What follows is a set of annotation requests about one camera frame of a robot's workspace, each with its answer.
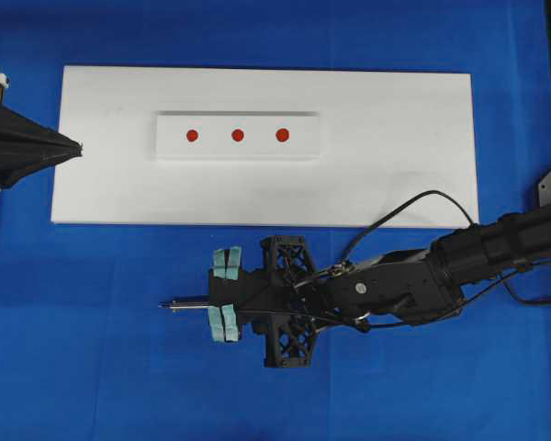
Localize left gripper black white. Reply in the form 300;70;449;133
0;73;82;187

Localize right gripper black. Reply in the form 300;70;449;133
208;235;344;368

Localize red handled soldering iron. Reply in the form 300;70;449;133
159;298;209;312

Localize black soldering iron cord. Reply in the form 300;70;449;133
339;190;551;308

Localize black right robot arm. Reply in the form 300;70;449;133
208;205;551;368

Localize middle red dot mark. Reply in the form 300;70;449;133
231;129;244;142

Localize red dot mark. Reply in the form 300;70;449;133
275;128;289;142
231;129;244;142
186;130;198;142

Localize left red dot mark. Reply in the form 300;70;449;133
186;130;198;142

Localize right red dot mark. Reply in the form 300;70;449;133
275;128;289;142

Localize large white base board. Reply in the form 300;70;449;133
51;66;478;228

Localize raised white marker plate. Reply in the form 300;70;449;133
155;112;321;162

